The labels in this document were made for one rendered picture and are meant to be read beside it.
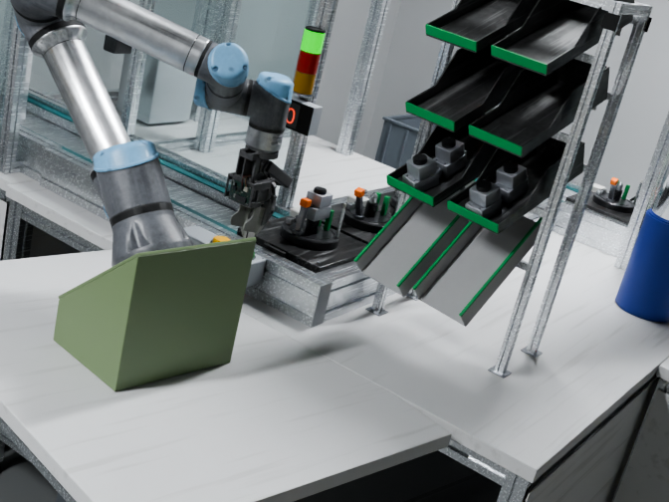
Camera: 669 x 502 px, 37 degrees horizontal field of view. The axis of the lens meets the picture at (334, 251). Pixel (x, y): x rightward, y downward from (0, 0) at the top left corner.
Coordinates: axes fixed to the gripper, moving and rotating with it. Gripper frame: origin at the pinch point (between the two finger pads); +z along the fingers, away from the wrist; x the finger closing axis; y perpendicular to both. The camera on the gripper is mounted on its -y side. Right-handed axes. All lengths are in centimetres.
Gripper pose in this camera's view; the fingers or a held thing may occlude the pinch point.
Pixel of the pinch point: (250, 234)
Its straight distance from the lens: 216.9
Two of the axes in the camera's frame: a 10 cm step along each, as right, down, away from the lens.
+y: -5.6, 1.7, -8.1
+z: -2.2, 9.1, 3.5
